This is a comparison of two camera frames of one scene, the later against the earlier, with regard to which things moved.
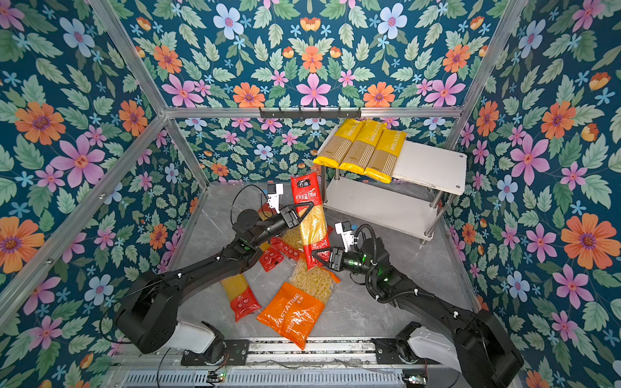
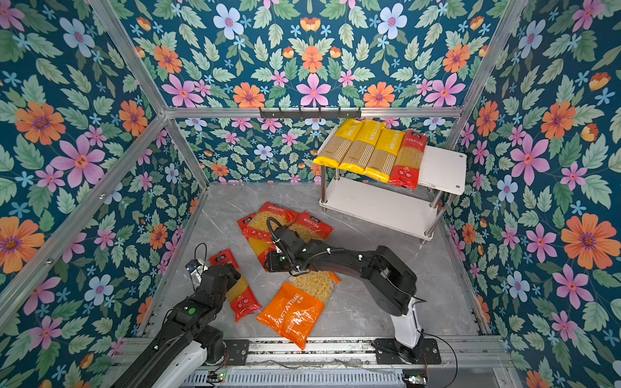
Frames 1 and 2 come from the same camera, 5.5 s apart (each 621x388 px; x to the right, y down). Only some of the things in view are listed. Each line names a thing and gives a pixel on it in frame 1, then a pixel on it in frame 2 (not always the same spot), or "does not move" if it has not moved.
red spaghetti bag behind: (240, 295) does not move
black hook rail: (310, 114) does not move
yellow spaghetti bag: (335, 148) does not move
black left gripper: (289, 210) → (233, 276)
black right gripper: (338, 259) → (273, 265)
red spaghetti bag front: (313, 225) → (408, 160)
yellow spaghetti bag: (363, 146) does not move
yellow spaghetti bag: (386, 156) does not move
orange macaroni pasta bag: (298, 307) does not move
